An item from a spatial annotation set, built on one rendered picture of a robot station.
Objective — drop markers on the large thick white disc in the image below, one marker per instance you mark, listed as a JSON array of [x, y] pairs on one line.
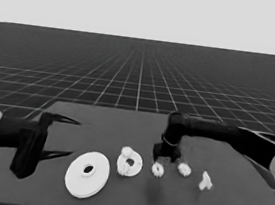
[[78, 184]]

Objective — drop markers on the white round carrier with pins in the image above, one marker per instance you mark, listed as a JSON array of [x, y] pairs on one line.
[[137, 164]]

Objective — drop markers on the small white T-shaped piece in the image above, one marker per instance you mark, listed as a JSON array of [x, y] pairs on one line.
[[205, 183]]

